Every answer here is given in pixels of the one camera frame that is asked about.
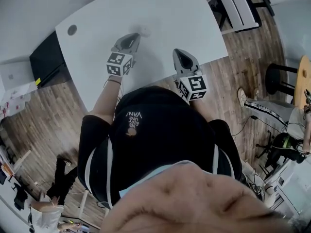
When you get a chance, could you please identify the person's left forearm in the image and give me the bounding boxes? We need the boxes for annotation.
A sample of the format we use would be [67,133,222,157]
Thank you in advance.
[90,74,122,125]

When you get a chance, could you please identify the light blue face mask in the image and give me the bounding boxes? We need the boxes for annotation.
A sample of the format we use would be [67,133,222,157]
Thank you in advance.
[118,160,212,199]

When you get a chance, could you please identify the round wooden table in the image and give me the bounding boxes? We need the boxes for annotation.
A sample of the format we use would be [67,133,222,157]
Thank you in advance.
[293,54,311,109]

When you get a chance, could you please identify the white slatted chair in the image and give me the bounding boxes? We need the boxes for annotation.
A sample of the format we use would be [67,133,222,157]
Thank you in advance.
[206,0,260,35]

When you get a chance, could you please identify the white desk with legs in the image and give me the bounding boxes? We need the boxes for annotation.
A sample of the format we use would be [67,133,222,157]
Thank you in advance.
[59,189,103,233]

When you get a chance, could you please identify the low black cabinet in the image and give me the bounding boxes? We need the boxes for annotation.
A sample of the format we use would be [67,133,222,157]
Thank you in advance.
[29,32,67,89]

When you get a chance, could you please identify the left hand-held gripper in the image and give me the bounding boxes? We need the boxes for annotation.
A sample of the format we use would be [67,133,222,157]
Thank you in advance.
[106,32,141,78]

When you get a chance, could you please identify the person's face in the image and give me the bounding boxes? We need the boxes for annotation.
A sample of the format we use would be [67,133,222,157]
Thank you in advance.
[99,164,292,233]

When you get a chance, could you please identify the white cartons with red labels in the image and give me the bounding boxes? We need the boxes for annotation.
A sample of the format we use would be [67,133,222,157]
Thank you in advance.
[0,83,32,117]

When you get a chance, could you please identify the person's right forearm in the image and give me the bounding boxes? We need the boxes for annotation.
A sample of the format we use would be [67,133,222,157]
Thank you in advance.
[190,98,216,125]

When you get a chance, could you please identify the black star chair base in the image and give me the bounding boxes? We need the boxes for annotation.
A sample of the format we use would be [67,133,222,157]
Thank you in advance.
[256,130,287,169]

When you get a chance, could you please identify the black printed t-shirt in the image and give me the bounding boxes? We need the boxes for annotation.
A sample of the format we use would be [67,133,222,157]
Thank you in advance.
[77,85,242,210]

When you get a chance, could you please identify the black power cable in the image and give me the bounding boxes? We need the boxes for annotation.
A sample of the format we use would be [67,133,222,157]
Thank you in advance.
[233,115,290,137]

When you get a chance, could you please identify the black office chair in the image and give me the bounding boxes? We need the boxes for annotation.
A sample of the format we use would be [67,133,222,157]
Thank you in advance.
[199,0,276,33]

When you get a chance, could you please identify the black round stool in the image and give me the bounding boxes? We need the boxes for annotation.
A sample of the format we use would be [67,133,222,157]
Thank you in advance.
[264,63,299,97]

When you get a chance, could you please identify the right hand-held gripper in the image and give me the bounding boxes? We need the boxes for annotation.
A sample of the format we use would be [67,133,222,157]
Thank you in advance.
[172,48,208,102]

